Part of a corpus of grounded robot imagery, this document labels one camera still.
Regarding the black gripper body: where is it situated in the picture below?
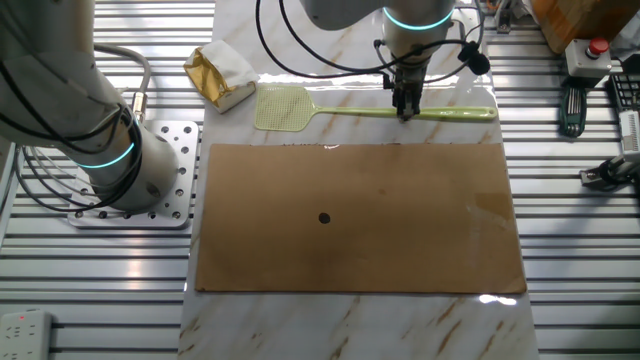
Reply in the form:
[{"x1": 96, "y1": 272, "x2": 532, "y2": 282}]
[{"x1": 393, "y1": 67, "x2": 427, "y2": 99}]

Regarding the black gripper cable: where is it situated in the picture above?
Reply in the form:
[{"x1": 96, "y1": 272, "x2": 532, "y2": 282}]
[
  {"x1": 255, "y1": 0, "x2": 397, "y2": 81},
  {"x1": 277, "y1": 0, "x2": 474, "y2": 74}
]

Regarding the white plastic bag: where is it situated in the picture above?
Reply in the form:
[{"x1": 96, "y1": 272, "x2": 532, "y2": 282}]
[{"x1": 610, "y1": 22, "x2": 640, "y2": 64}]

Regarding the gold and white tissue packet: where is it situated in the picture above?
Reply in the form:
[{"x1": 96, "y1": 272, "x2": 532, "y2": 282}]
[{"x1": 182, "y1": 39, "x2": 260, "y2": 115}]

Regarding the black cable bundle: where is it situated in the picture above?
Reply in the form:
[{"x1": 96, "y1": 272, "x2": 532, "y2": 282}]
[{"x1": 0, "y1": 59, "x2": 145, "y2": 214}]

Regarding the clear tape patch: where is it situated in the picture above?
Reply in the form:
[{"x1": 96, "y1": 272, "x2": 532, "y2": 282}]
[{"x1": 472, "y1": 192, "x2": 516, "y2": 224}]

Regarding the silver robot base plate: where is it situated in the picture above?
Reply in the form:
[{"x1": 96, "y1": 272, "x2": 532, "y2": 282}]
[{"x1": 67, "y1": 119, "x2": 201, "y2": 230}]

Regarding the grey box red stop button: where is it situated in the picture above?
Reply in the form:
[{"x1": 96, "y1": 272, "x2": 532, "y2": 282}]
[{"x1": 564, "y1": 37, "x2": 614, "y2": 79}]

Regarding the wooden box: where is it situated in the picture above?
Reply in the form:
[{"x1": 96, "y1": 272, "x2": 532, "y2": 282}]
[{"x1": 529, "y1": 0, "x2": 640, "y2": 54}]

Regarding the grey cable with metal connector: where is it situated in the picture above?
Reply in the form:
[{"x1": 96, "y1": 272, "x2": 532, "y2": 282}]
[{"x1": 93, "y1": 43, "x2": 152, "y2": 124}]

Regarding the white power strip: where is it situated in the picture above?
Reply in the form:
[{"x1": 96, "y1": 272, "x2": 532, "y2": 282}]
[{"x1": 0, "y1": 309, "x2": 54, "y2": 360}]

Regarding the marble pattern board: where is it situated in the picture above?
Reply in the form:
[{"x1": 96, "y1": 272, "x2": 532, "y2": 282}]
[{"x1": 177, "y1": 0, "x2": 541, "y2": 360}]

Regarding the brown cardboard sheet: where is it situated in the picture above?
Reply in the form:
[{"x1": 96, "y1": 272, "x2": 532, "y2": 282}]
[{"x1": 194, "y1": 143, "x2": 528, "y2": 295}]

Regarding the light green plastic flyswatter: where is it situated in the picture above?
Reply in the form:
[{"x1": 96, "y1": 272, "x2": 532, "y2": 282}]
[{"x1": 253, "y1": 83, "x2": 499, "y2": 133}]

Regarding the black keyboard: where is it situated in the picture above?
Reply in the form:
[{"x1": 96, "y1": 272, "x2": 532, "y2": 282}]
[{"x1": 607, "y1": 73, "x2": 640, "y2": 114}]

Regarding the metal pole with base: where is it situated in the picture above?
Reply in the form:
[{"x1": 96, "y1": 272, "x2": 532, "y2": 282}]
[{"x1": 493, "y1": 0, "x2": 517, "y2": 35}]

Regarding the grey metal camera bracket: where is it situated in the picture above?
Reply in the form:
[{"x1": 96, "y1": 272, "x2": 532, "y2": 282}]
[{"x1": 579, "y1": 152, "x2": 640, "y2": 192}]

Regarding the black cable wrap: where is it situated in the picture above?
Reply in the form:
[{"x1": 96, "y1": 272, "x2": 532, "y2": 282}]
[{"x1": 458, "y1": 41, "x2": 492, "y2": 76}]

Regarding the green hex key set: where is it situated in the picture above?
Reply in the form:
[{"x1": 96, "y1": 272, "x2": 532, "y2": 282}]
[{"x1": 559, "y1": 87, "x2": 589, "y2": 139}]

